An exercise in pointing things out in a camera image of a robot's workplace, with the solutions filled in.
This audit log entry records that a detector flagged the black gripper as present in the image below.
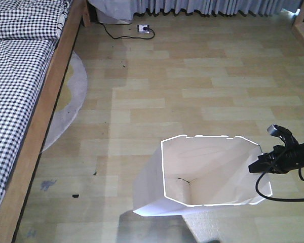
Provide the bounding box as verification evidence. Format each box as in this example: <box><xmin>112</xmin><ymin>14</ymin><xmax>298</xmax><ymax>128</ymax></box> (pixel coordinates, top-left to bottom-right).
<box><xmin>248</xmin><ymin>145</ymin><xmax>298</xmax><ymax>174</ymax></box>

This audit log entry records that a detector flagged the white plastic trash bin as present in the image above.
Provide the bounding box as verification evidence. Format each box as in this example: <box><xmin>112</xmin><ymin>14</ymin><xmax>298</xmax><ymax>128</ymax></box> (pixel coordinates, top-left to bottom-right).
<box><xmin>133</xmin><ymin>135</ymin><xmax>273</xmax><ymax>217</ymax></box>

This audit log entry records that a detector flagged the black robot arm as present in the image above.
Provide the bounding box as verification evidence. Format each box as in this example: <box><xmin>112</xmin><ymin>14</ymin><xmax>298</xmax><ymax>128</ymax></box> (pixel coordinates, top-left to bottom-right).
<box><xmin>248</xmin><ymin>143</ymin><xmax>304</xmax><ymax>174</ymax></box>

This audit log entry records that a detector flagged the floor power socket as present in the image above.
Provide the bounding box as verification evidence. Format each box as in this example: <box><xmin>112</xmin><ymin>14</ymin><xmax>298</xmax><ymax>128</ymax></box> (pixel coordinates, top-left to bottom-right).
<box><xmin>137</xmin><ymin>24</ymin><xmax>150</xmax><ymax>33</ymax></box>

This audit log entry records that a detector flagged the round grey rug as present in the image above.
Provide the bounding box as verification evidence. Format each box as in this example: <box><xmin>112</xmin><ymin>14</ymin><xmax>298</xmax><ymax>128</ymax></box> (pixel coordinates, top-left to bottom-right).
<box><xmin>40</xmin><ymin>51</ymin><xmax>88</xmax><ymax>153</ymax></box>

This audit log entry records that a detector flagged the light grey curtain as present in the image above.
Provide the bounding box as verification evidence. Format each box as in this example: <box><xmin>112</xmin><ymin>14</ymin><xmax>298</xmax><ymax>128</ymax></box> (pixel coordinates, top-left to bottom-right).
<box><xmin>89</xmin><ymin>0</ymin><xmax>302</xmax><ymax>24</ymax></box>

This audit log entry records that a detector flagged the black white checkered bedding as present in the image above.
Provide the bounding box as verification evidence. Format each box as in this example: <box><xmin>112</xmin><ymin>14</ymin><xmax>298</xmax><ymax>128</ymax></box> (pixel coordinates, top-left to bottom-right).
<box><xmin>0</xmin><ymin>1</ymin><xmax>72</xmax><ymax>206</ymax></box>

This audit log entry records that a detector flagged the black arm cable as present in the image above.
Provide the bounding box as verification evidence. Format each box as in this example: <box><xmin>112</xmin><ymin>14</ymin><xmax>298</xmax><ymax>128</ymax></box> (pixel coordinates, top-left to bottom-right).
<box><xmin>254</xmin><ymin>164</ymin><xmax>304</xmax><ymax>203</ymax></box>

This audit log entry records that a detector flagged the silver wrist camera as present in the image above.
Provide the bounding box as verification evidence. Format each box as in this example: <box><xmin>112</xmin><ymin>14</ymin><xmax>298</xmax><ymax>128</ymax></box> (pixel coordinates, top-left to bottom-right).
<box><xmin>267</xmin><ymin>124</ymin><xmax>279</xmax><ymax>137</ymax></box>

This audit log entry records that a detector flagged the black power cord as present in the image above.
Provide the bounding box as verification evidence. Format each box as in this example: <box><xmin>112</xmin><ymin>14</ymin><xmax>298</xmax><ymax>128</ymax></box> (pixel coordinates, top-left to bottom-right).
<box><xmin>98</xmin><ymin>22</ymin><xmax>155</xmax><ymax>41</ymax></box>

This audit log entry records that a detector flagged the wooden bed frame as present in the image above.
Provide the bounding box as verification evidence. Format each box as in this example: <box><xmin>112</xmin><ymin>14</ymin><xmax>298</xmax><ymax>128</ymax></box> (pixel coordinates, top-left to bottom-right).
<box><xmin>0</xmin><ymin>1</ymin><xmax>90</xmax><ymax>242</ymax></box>

